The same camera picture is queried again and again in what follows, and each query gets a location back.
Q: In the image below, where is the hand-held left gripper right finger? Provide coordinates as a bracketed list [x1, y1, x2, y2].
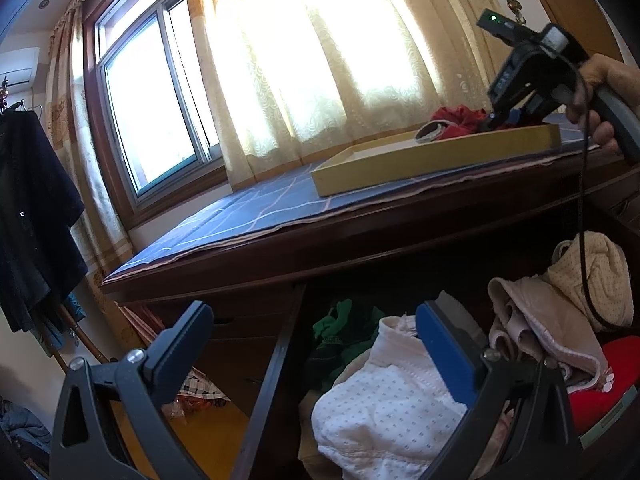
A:
[415, 301, 584, 480]

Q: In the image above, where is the yellow tray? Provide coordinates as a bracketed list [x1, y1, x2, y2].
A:
[310, 122, 562, 198]

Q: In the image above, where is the blue padded jacket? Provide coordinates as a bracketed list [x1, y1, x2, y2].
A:
[0, 397, 51, 456]

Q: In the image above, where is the wooden coat rack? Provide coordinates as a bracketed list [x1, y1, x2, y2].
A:
[47, 305, 108, 372]

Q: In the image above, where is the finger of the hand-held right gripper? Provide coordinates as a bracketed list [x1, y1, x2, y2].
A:
[482, 108, 523, 133]

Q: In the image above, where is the teal garment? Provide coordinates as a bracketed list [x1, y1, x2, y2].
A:
[65, 292, 87, 322]

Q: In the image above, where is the dark wooden desk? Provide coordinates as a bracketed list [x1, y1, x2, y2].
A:
[100, 147, 640, 413]

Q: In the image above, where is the small wooden drawer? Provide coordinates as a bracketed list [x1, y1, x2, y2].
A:
[145, 287, 303, 335]
[197, 330, 293, 413]

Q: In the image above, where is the wooden wardrobe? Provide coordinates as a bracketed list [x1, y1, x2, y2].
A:
[515, 0, 627, 63]

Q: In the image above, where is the cream dotted underwear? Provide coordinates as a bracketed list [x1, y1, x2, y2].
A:
[547, 231, 633, 331]

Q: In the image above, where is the beige underwear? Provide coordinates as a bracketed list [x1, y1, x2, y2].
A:
[487, 276, 608, 391]

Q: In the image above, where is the plaid cloth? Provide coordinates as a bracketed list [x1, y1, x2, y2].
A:
[175, 367, 231, 408]

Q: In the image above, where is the blue checked cloth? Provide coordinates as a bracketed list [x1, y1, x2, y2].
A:
[105, 125, 601, 281]

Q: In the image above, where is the cream lace curtain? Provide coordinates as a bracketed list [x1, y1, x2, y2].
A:
[182, 0, 506, 193]

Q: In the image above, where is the window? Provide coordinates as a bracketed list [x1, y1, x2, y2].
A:
[82, 0, 231, 221]

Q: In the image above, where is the person's right hand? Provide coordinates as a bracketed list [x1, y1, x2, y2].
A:
[566, 53, 640, 157]

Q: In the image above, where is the dark jacket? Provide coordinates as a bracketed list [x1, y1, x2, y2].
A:
[0, 107, 88, 333]

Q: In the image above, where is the black cable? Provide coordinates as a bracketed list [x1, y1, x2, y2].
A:
[560, 52, 626, 332]

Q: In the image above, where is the pink striped cloth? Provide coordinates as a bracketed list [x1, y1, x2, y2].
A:
[117, 304, 167, 352]

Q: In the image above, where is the green black underwear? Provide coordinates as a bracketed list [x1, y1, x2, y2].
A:
[312, 299, 383, 346]

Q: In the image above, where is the dark wooden drawer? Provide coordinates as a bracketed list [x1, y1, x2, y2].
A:
[239, 240, 640, 480]

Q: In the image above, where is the yellow patterned side curtain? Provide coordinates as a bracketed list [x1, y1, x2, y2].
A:
[45, 0, 136, 311]

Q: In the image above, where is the white dotted underwear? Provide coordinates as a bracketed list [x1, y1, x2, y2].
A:
[311, 316, 483, 478]

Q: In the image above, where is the white air conditioner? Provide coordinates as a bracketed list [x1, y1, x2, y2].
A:
[0, 47, 41, 96]

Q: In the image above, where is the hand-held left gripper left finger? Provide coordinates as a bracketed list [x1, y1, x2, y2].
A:
[49, 300, 216, 480]

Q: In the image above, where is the bright red underwear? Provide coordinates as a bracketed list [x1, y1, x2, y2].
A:
[565, 336, 640, 433]

